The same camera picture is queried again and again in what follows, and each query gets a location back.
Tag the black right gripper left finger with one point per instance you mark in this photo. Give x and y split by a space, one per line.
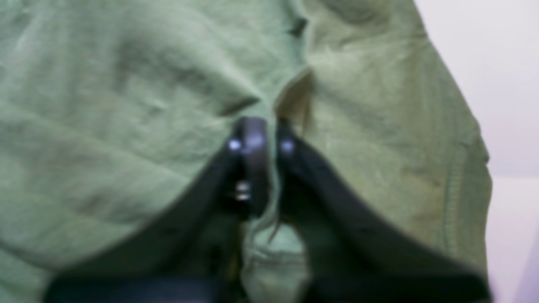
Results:
183 256

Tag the olive green t-shirt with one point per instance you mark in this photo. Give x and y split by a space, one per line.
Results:
111 108

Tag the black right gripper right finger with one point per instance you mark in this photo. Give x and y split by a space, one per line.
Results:
355 256

